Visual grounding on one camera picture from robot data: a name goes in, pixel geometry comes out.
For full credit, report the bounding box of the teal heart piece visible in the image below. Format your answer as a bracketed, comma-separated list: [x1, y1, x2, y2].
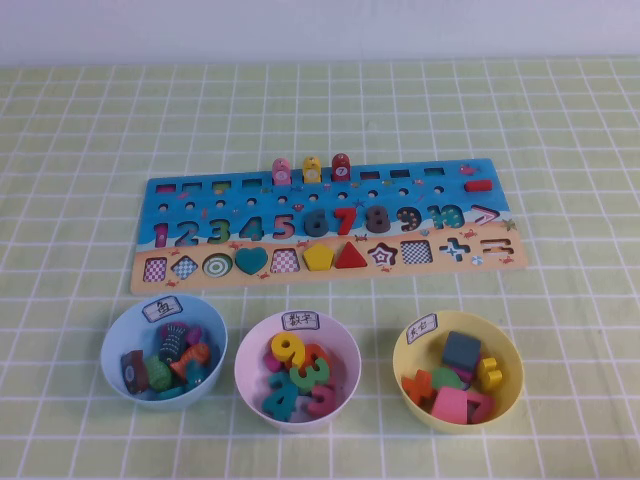
[234, 246, 271, 277]

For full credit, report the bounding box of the dark blue square piece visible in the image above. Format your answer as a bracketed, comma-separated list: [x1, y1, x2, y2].
[441, 330, 483, 372]

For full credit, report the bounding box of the purple striped fish piece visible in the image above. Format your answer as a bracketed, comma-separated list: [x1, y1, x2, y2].
[158, 323, 190, 362]

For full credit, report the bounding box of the red number seven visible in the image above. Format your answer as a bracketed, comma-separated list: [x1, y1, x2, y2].
[333, 206, 362, 236]

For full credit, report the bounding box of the green fish piece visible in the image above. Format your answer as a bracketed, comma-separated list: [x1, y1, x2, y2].
[144, 355, 175, 392]

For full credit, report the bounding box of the light blue plastic bowl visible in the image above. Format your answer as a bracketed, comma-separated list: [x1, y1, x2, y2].
[99, 293, 229, 413]

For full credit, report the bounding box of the orange number piece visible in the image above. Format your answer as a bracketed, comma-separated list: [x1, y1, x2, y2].
[303, 343, 332, 372]

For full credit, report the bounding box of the green round piece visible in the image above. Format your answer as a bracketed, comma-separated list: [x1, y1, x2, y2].
[430, 366, 470, 395]

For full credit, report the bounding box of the pink plastic bowl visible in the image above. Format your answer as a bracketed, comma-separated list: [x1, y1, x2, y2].
[233, 310, 362, 432]

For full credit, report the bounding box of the pink trapezoid piece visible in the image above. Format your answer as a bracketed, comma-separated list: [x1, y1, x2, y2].
[430, 385, 470, 423]

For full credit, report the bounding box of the brown fish piece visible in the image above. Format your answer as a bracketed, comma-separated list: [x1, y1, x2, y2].
[121, 349, 150, 395]

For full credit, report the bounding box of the colourful wooden puzzle board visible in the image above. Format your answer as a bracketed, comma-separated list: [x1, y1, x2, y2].
[128, 157, 531, 295]

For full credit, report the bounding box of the green checked tablecloth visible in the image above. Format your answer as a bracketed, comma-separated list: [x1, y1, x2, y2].
[0, 57, 640, 480]

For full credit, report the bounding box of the white paper label sticker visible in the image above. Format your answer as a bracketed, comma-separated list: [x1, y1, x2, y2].
[141, 297, 189, 325]
[281, 310, 321, 332]
[405, 312, 439, 344]

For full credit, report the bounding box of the orange fish piece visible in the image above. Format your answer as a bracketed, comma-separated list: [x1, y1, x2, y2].
[169, 342, 210, 382]

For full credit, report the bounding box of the yellow equals sign piece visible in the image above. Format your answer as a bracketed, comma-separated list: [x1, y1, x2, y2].
[474, 356, 503, 394]

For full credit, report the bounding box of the yellow number nine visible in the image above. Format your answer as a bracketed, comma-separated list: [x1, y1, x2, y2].
[270, 333, 307, 372]

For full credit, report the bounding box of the orange cross sign piece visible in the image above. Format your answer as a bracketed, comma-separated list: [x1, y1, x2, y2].
[401, 369, 437, 407]

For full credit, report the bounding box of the red triangle piece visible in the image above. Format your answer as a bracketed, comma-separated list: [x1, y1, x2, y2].
[334, 240, 370, 270]

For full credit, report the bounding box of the yellow pentagon piece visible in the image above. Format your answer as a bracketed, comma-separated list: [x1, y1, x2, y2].
[301, 243, 336, 273]

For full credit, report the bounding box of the teal number four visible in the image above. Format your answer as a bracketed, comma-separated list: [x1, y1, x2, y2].
[261, 371, 307, 422]

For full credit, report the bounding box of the magenta number five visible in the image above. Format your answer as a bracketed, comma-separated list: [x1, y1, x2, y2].
[306, 382, 338, 419]

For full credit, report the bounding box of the magenta shape piece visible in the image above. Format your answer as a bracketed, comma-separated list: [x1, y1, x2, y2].
[455, 353, 485, 385]

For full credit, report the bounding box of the yellow plastic bowl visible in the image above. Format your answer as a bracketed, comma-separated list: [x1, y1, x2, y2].
[392, 309, 525, 435]

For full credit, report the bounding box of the green number three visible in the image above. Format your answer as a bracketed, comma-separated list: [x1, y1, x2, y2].
[288, 356, 332, 397]

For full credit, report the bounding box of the pink greater-than sign piece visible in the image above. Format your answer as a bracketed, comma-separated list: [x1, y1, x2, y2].
[464, 391, 497, 424]

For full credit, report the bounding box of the dark blue number six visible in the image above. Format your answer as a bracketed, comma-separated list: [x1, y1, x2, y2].
[304, 207, 334, 239]

